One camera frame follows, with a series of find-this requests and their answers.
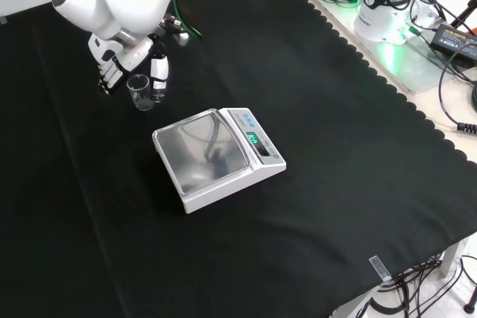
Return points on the black power adapter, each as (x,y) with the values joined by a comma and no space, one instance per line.
(454,40)

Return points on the black bench cloth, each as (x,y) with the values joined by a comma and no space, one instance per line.
(335,184)

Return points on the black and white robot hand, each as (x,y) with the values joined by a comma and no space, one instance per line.
(134,57)

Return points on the black tripod leg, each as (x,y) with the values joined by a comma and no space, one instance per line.
(464,12)

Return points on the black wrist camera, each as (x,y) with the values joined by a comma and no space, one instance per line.
(175,29)

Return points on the white table frame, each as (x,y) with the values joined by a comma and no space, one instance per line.
(454,258)

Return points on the small clear glass beaker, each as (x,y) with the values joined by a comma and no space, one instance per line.
(138,91)

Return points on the grey metal base plate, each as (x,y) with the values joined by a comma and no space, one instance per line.
(410,68)

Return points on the white electronic balance steel pan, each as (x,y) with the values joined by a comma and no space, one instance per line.
(208,154)

